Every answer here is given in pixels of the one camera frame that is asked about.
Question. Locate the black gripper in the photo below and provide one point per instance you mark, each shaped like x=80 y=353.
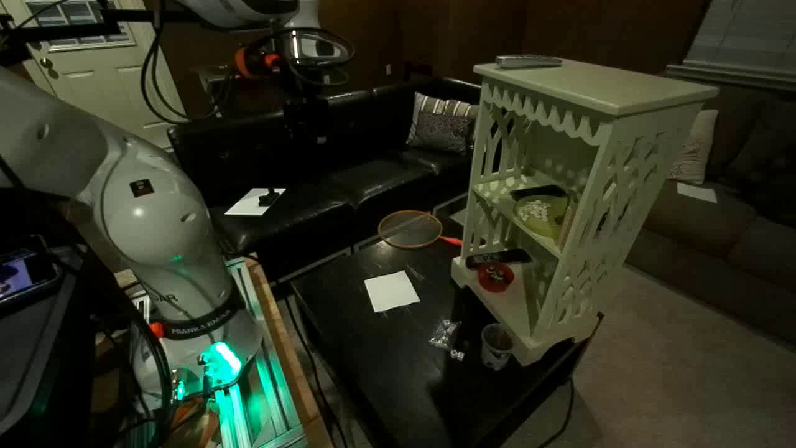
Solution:
x=309 y=90

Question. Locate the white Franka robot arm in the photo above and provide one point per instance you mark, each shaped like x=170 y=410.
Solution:
x=151 y=215

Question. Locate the red bowl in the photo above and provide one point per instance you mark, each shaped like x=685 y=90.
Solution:
x=496 y=286

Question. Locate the black leather sofa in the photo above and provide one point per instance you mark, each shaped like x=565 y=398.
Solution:
x=364 y=177

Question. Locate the small black object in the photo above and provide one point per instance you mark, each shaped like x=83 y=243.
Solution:
x=269 y=198

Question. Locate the white paper sheet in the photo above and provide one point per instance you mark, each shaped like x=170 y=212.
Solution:
x=698 y=192
x=248 y=206

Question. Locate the patterned throw pillow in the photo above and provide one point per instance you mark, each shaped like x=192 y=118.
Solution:
x=441 y=124

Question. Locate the red marker on table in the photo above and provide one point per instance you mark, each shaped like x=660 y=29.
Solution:
x=412 y=228

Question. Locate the white door with window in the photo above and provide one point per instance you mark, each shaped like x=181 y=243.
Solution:
x=100 y=78

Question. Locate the white paper napkin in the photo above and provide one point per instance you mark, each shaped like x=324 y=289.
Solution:
x=391 y=292

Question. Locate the grey remote control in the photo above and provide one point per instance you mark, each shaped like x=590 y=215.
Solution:
x=529 y=60

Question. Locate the black elongated remote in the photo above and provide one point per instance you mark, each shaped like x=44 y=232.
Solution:
x=499 y=257

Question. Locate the crumpled clear plastic wrapper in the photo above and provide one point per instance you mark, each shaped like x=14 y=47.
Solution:
x=446 y=334

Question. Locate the white lattice shelf unit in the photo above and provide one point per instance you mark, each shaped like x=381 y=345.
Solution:
x=599 y=90

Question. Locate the robot mounting stand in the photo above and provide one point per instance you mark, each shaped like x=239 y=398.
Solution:
x=251 y=389

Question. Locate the white mug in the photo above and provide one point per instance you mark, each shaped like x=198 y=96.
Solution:
x=496 y=348

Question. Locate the light patterned cushion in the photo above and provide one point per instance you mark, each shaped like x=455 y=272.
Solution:
x=698 y=145

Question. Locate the grey fabric sofa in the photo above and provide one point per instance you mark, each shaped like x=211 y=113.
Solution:
x=713 y=249

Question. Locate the black camera stand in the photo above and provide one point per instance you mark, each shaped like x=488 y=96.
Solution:
x=59 y=30

